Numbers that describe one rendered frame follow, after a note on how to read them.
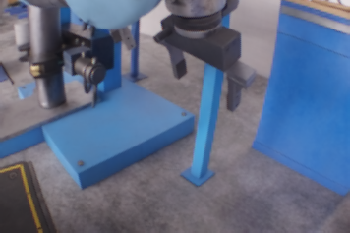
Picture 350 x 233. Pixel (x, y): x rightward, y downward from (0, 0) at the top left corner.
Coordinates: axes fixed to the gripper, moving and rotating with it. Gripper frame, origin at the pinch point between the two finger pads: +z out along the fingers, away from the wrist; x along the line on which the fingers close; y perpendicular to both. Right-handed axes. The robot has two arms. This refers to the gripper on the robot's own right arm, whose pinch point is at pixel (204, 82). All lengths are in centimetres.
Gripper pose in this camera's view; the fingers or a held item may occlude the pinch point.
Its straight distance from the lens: 50.2
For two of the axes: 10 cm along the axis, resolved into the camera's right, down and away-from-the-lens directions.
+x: 7.1, 4.7, -5.3
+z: 1.5, 6.3, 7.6
